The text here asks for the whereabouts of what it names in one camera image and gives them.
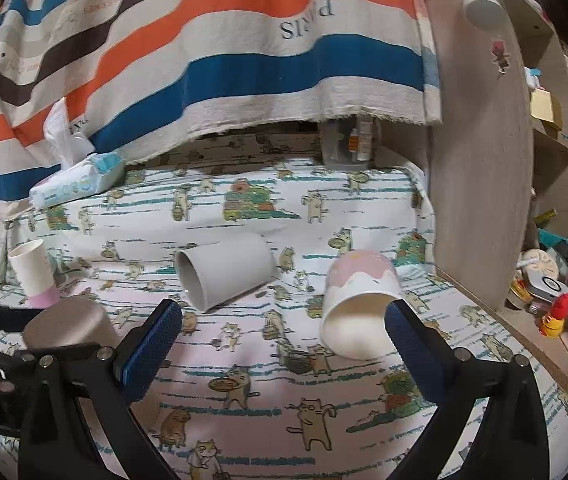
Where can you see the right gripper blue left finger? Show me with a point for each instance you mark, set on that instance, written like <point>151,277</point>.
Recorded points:
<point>55,441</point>

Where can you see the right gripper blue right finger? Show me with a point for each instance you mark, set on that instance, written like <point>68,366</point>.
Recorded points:
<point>511,442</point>

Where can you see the beige square cup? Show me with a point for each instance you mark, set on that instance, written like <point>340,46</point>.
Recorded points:
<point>71,321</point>

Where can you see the white and pink smiley cup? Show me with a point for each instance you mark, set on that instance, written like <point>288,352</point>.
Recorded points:
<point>34,274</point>

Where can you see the grey cylindrical cup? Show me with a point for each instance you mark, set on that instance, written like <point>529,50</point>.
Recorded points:
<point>212,274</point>

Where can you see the red and yellow toy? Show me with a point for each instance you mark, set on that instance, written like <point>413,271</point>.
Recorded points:
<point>552,323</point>

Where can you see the round white gadget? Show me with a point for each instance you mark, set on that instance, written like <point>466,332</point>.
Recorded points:
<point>543,287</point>

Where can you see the baby wipes pack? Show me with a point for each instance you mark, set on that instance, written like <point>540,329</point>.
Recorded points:
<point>83,171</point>

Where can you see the cat pattern table cloth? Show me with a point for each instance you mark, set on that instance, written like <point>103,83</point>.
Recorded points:
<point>249,390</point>

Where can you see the wooden shelf unit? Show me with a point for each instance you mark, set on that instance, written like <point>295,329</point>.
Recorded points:
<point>500,152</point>

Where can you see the striped hermes paris cloth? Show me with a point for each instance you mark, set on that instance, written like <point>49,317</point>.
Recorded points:
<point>140,77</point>

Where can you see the clear storage box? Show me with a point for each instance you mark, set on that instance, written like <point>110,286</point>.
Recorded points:
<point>349,143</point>

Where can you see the bear sticker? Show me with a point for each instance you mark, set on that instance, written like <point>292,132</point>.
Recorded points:
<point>501,57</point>

